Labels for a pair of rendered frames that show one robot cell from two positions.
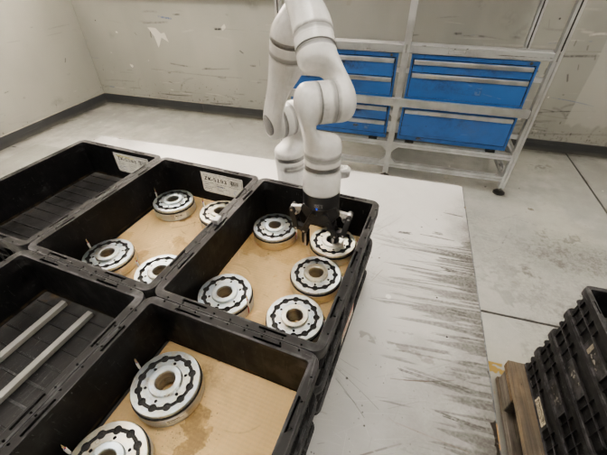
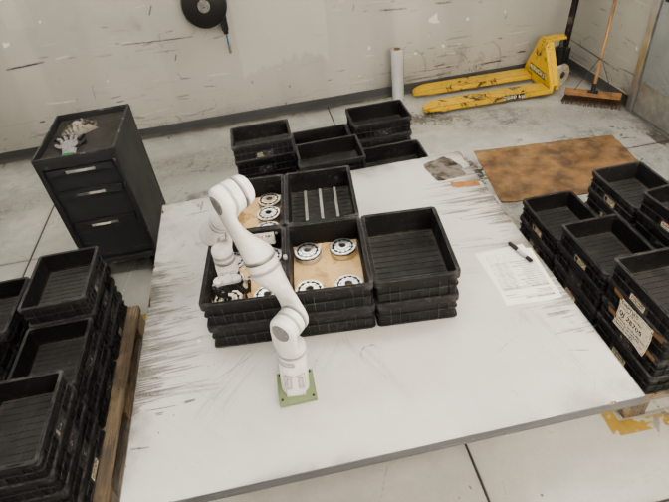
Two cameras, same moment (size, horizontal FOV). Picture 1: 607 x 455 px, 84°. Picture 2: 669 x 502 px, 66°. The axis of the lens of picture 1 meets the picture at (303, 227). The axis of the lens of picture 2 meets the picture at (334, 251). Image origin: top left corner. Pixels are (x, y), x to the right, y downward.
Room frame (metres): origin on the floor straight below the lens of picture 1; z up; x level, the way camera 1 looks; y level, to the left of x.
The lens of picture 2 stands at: (1.98, -0.19, 2.14)
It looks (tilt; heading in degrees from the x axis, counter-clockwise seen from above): 39 degrees down; 159
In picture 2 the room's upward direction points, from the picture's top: 8 degrees counter-clockwise
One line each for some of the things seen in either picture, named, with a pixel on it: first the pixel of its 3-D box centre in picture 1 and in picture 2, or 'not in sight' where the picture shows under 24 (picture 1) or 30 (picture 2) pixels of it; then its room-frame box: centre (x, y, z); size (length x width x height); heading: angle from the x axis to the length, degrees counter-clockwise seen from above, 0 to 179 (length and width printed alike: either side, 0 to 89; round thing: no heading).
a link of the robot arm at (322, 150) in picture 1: (319, 126); (221, 240); (0.57, -0.03, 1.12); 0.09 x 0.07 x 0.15; 104
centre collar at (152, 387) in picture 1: (165, 381); not in sight; (0.25, 0.21, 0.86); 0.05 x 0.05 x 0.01
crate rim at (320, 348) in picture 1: (283, 245); (245, 265); (0.49, 0.04, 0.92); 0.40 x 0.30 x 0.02; 158
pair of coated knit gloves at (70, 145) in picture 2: not in sight; (67, 144); (-1.14, -0.50, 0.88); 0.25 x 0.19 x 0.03; 164
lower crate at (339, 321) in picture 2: not in sight; (331, 286); (0.60, 0.32, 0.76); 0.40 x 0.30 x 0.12; 158
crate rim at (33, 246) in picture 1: (159, 211); (326, 254); (0.60, 0.32, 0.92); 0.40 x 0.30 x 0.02; 158
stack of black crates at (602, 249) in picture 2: not in sight; (603, 269); (0.78, 1.68, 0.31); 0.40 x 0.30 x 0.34; 164
